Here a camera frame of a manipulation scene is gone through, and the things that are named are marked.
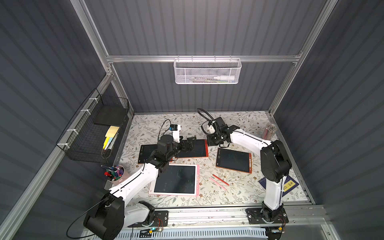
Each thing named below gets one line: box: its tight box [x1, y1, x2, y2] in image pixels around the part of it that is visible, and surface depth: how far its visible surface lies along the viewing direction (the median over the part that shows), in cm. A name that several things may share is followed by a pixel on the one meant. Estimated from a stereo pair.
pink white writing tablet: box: [148, 163, 200, 197], surface depth 87 cm
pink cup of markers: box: [100, 164, 130, 185], surface depth 78 cm
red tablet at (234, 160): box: [216, 147, 252, 174], surface depth 97 cm
